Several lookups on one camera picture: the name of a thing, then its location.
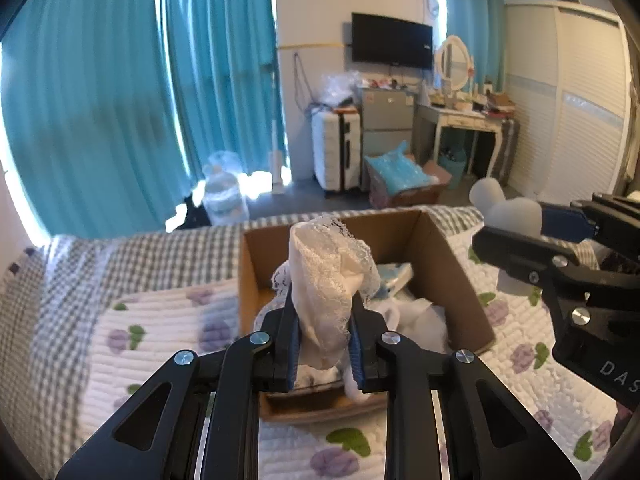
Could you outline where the white dressing table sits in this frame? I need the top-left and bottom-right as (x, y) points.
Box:
(410, 102), (518, 185)

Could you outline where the teal curtain left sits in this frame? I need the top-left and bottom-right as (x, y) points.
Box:
(1, 0), (284, 237)

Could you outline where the grey mini fridge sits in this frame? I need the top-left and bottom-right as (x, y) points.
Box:
(360, 88), (414, 156)

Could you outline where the box with blue bags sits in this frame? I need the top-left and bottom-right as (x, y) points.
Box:
(363, 141), (452, 209)

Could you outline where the teal curtain right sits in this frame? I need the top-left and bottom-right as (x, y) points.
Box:
(447, 0), (506, 91)

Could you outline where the brown cardboard box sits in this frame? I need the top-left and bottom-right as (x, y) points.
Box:
(238, 207), (497, 425)

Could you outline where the white floral quilt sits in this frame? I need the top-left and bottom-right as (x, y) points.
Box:
(79, 229), (616, 479)

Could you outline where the grey white soft cloth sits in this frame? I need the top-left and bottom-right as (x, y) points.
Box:
(469, 177), (542, 297)

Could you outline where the white oval vanity mirror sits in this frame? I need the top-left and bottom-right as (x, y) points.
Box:
(434, 35), (474, 93)

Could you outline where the grey checked bedsheet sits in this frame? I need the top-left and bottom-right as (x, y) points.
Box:
(0, 204), (601, 480)

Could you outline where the black wall television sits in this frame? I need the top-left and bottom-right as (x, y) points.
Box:
(352, 13), (434, 70)

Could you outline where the clear plastic bag pile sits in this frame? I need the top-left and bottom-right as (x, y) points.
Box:
(319, 70), (363, 108)

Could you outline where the teal curtain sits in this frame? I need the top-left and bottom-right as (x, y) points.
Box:
(447, 0), (506, 91)
(1, 0), (284, 237)

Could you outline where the white lace fabric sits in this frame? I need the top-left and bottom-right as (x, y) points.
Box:
(252, 212), (382, 403)

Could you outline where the white wardrobe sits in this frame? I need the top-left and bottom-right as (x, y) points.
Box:
(504, 0), (631, 204)

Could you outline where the teal waste basket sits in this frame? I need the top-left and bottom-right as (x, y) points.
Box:
(438, 148), (468, 190)

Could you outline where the large water bottle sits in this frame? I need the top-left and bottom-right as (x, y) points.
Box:
(202, 165), (250, 226)

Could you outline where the white suitcase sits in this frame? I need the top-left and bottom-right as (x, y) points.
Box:
(311, 107), (361, 193)

